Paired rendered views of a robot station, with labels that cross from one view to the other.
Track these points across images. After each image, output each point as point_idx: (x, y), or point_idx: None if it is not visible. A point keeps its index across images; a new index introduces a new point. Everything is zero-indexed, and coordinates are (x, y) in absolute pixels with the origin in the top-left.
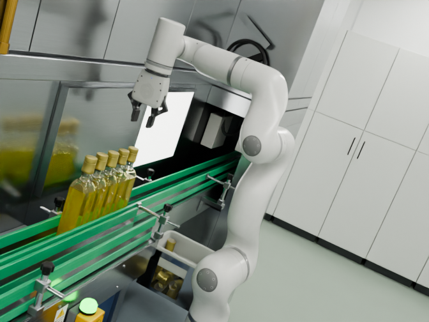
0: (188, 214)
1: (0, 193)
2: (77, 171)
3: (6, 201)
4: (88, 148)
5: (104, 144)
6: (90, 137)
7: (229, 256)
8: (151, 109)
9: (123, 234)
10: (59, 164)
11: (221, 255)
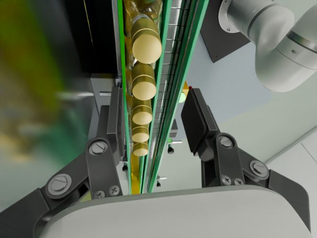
0: None
1: (91, 134)
2: (76, 61)
3: (91, 121)
4: (60, 74)
5: (29, 4)
6: (54, 95)
7: (306, 77)
8: (204, 185)
9: (185, 77)
10: (85, 114)
11: (295, 82)
